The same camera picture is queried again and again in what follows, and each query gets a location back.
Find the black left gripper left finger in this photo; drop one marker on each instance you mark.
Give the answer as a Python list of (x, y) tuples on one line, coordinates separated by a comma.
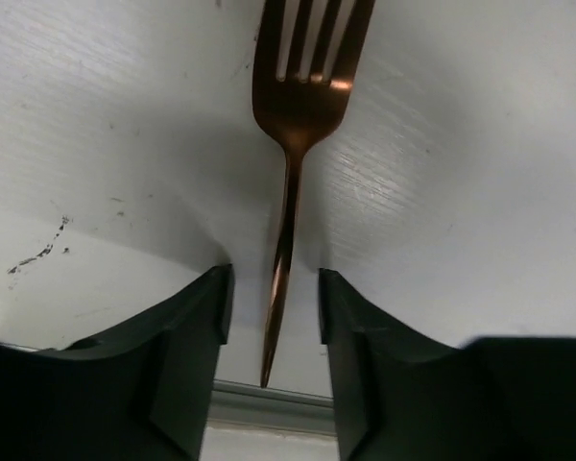
[(140, 390)]

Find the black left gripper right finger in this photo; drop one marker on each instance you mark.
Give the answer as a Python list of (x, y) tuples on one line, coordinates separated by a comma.
[(400, 395)]

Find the copper fork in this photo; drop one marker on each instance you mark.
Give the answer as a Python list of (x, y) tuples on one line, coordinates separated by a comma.
[(305, 63)]

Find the aluminium table edge rail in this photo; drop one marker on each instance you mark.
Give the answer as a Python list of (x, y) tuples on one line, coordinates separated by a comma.
[(242, 404)]

